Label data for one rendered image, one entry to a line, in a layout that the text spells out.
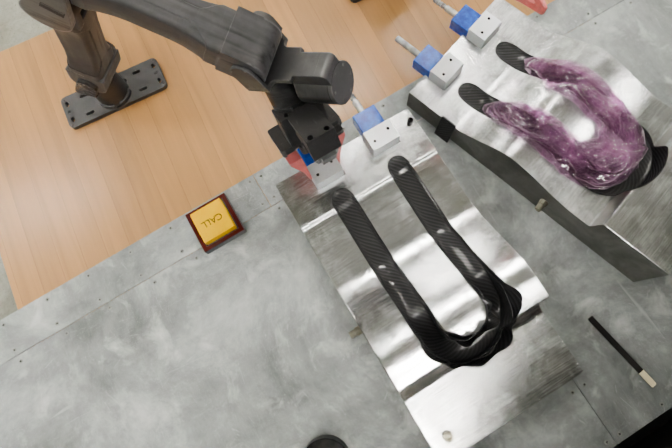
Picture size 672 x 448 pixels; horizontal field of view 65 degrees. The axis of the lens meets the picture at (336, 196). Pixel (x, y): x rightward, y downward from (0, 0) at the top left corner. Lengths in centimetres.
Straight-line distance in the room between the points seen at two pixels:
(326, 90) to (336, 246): 28
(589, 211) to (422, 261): 29
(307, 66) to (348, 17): 44
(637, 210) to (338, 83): 51
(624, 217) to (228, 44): 64
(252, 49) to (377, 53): 44
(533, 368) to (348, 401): 30
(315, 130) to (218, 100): 39
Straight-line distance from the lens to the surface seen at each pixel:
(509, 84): 100
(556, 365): 92
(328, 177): 85
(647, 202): 95
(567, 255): 100
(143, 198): 104
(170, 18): 68
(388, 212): 87
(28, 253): 111
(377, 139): 87
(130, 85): 112
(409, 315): 81
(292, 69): 70
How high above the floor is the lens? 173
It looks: 75 degrees down
